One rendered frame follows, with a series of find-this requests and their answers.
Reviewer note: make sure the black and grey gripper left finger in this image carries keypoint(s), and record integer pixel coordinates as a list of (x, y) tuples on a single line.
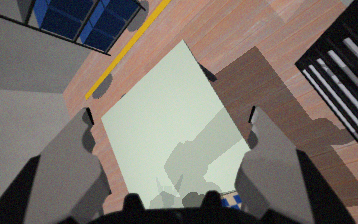
[(64, 184)]

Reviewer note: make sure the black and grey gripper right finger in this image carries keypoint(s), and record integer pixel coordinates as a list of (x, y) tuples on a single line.
[(279, 184)]

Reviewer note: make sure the blue and cream checkered chessboard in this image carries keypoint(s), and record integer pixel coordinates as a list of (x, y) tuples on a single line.
[(232, 200)]

